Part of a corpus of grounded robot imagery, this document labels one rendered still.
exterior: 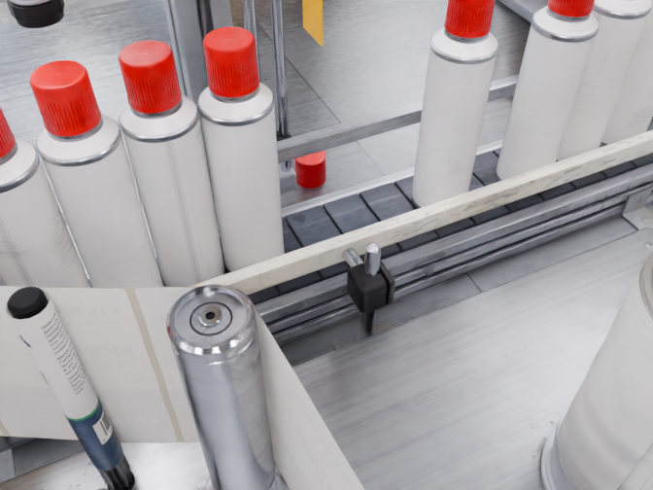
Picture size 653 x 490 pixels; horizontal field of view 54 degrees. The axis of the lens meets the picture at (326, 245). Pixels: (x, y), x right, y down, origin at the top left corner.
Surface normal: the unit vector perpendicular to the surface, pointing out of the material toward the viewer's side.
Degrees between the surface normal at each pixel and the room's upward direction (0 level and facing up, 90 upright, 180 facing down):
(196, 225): 90
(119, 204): 90
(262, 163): 90
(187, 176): 90
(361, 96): 0
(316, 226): 0
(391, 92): 0
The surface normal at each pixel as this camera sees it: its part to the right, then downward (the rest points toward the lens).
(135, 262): 0.70, 0.52
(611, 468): -0.78, 0.43
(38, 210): 0.86, 0.37
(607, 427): -0.91, 0.29
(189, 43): 0.43, 0.65
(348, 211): 0.00, -0.70
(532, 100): -0.62, 0.56
